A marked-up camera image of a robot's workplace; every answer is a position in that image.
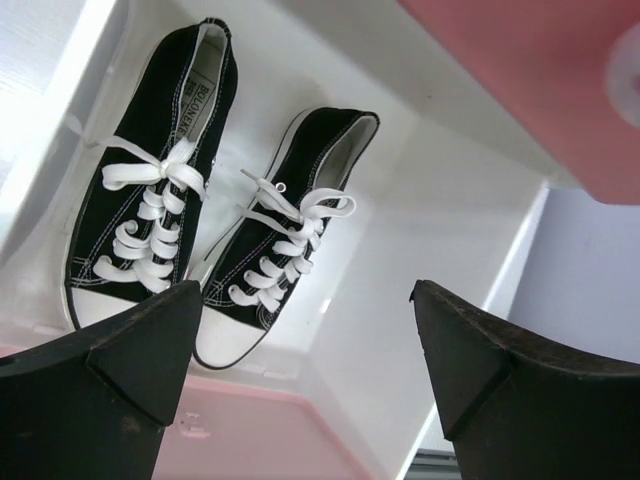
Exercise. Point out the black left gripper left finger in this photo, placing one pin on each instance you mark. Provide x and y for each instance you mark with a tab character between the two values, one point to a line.
94	404

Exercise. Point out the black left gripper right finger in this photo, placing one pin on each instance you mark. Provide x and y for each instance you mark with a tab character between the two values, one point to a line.
516	405

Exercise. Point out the black sneaker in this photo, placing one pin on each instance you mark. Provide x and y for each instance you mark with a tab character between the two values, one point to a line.
249	274
130	234

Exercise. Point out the pale pink drawer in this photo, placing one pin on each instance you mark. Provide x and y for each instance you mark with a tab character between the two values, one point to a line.
339	389

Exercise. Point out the pink-front drawer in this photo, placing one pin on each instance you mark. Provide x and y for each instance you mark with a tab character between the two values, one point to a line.
545	63

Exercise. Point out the white bunny drawer knob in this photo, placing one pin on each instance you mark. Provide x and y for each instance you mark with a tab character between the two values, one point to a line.
622	76

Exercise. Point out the aluminium table edge rail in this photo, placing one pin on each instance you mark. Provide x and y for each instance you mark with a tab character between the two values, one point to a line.
433	465

